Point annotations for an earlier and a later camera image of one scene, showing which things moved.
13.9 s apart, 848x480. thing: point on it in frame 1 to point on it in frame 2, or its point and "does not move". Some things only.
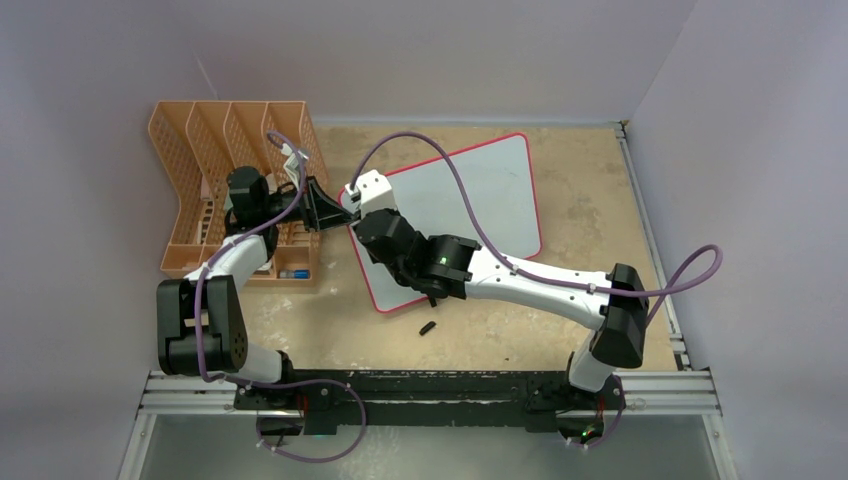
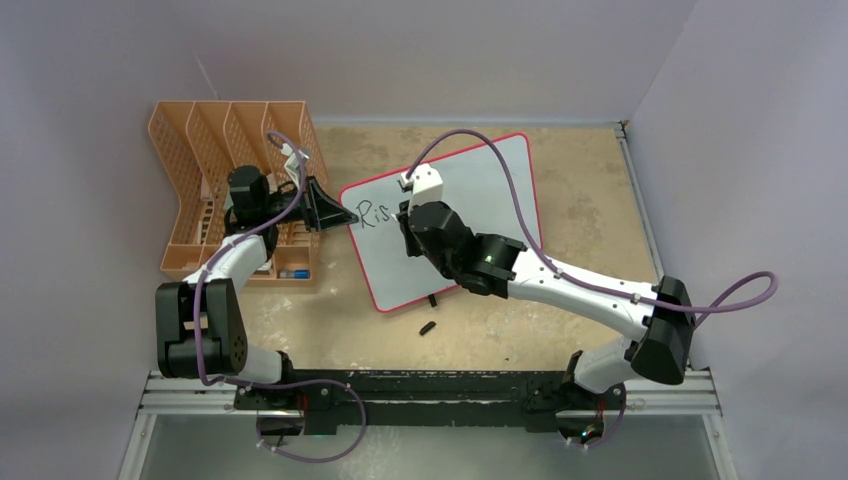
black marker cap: [427, 328] does not move
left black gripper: [320, 212] does not move
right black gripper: [392, 211] to [413, 249]
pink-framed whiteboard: [498, 181] does not move
